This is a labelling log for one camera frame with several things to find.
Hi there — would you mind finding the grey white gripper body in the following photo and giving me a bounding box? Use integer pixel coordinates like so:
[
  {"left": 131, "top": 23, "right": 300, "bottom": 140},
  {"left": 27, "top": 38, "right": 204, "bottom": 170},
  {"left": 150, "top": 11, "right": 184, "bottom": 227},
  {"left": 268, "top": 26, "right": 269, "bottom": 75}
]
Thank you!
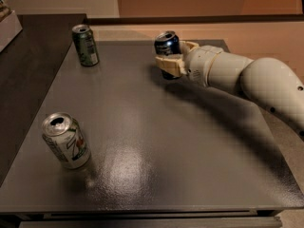
[{"left": 185, "top": 46, "right": 223, "bottom": 87}]

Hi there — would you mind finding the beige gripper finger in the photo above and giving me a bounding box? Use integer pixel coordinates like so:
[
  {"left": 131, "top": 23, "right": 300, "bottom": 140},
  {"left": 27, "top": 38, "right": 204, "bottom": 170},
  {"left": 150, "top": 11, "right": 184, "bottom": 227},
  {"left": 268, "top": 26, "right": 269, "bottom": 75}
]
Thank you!
[
  {"left": 155, "top": 54, "right": 187, "bottom": 77},
  {"left": 180, "top": 41, "right": 200, "bottom": 55}
]

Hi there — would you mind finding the dark blue pepsi can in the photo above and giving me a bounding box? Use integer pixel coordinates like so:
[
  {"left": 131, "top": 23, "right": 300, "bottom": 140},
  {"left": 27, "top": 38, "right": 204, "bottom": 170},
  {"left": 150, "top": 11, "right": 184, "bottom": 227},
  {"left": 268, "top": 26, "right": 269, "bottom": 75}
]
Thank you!
[{"left": 154, "top": 31, "right": 181, "bottom": 80}]

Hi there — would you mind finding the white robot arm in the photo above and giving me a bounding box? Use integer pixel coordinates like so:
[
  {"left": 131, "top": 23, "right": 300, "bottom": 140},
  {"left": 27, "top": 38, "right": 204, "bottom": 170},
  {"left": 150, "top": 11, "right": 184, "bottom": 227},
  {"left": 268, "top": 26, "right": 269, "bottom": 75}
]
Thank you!
[{"left": 156, "top": 41, "right": 304, "bottom": 138}]

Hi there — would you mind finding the green soda can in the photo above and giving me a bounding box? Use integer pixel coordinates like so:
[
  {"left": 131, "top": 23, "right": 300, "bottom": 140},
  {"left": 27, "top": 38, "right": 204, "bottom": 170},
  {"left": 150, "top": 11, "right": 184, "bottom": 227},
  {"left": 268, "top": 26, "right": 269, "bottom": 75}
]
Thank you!
[{"left": 72, "top": 24, "right": 99, "bottom": 67}]

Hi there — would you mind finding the white 7up can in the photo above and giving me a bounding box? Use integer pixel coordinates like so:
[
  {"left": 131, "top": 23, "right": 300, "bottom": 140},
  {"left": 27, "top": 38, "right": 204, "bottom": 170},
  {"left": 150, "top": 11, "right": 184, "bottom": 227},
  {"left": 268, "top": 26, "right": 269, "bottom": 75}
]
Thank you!
[{"left": 42, "top": 112, "right": 90, "bottom": 169}]

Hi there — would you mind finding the white box at left edge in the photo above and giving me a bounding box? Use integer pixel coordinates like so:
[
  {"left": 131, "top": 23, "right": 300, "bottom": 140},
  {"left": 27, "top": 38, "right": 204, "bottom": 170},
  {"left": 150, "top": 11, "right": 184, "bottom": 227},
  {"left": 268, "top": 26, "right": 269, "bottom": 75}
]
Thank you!
[{"left": 0, "top": 0, "right": 23, "bottom": 52}]

